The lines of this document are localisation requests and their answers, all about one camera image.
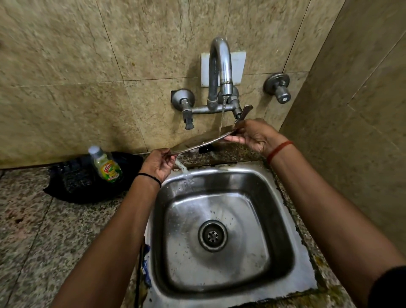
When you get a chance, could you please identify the stainless steel sink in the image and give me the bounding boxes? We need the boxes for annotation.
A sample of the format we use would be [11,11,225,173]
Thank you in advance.
[142,161,319,308]

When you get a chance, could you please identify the person's left hand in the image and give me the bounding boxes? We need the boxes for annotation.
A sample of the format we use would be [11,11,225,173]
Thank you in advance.
[139,148,177,184]

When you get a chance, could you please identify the person's left forearm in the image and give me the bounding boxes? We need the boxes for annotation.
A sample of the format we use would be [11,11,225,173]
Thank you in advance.
[50,174,162,308]

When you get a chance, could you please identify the red thread wrist band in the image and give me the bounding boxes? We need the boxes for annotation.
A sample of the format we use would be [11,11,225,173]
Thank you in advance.
[266,140,294,165]

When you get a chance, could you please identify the person's right forearm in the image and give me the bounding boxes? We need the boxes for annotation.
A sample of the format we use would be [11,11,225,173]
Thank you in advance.
[267,142,406,308]

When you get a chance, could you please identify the steel wall valve knob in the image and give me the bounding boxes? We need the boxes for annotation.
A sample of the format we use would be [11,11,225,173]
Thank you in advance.
[263,73,292,105]

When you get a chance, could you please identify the black wrist band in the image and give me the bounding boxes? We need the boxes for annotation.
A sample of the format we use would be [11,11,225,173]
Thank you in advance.
[137,173,162,188]

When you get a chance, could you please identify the black sleeve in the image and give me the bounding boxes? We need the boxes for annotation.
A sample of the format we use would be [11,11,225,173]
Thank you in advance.
[367,265,406,308]

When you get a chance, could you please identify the person's right hand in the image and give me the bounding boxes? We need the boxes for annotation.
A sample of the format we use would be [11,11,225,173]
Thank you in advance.
[224,118,288,157]

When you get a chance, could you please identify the green dish soap bottle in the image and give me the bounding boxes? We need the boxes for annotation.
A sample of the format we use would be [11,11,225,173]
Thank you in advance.
[88,145,123,183]

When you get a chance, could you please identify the white wall plate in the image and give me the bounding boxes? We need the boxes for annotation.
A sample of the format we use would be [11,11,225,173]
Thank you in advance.
[200,51,247,88]

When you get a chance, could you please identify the steel wall mixer tap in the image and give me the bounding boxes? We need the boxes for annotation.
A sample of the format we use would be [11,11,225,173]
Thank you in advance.
[171,36,254,131]

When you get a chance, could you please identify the black plastic bag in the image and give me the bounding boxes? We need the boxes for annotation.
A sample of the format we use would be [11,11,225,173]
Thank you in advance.
[43,151,145,204]

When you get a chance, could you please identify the blue plastic scrap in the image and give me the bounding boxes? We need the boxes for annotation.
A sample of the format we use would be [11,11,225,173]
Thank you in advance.
[141,244,153,287]

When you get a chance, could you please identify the round sink drain strainer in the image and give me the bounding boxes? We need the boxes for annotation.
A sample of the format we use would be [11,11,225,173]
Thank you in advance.
[198,220,228,253]

